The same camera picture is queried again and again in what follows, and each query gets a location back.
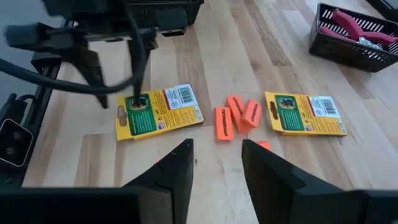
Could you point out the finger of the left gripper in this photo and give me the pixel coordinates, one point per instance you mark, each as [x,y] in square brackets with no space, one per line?
[140,59]
[90,71]

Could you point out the black camera module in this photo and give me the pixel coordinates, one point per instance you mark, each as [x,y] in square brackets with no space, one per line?
[14,143]

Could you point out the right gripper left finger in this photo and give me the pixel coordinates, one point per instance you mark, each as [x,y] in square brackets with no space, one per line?
[155,199]

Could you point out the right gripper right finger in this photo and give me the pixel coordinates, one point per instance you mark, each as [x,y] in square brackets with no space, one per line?
[286,196]

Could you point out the black mesh plastic basket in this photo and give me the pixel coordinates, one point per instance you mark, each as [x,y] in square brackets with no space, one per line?
[342,53]
[192,9]

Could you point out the yellow packaging card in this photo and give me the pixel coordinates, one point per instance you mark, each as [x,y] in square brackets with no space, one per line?
[320,123]
[174,115]

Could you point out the orange eraser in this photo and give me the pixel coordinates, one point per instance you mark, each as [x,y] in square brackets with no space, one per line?
[236,109]
[264,145]
[224,124]
[252,113]

